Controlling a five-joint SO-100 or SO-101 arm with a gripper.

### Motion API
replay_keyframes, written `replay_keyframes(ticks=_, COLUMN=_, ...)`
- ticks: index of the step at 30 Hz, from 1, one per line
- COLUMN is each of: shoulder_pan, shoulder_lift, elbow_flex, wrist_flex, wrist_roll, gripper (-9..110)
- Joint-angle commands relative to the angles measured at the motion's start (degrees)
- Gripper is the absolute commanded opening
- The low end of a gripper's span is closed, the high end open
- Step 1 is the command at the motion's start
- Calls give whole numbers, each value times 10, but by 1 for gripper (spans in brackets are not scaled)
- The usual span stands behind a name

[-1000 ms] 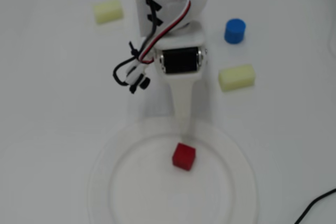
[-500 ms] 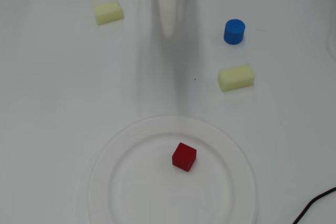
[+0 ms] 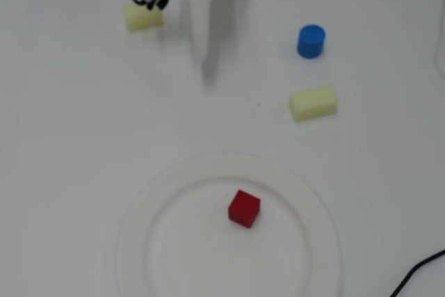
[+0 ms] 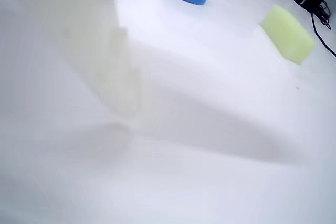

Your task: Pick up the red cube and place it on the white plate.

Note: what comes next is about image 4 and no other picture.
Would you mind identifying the pale yellow foam block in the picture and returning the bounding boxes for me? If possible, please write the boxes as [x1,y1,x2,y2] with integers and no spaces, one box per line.
[259,4,317,65]

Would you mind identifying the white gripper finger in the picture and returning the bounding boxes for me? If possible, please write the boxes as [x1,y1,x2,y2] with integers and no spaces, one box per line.
[0,0,144,126]

